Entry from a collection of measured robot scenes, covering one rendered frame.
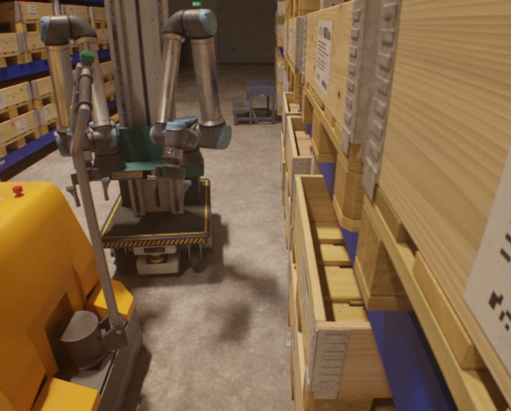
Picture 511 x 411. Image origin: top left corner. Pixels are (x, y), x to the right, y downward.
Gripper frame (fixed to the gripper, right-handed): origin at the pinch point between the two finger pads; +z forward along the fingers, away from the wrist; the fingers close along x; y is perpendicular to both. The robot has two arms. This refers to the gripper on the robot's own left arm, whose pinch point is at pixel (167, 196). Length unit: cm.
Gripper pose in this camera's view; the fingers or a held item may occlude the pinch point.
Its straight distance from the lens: 175.3
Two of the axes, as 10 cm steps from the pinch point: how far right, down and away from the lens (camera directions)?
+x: 9.9, 1.3, 0.0
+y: 0.0, 0.5, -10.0
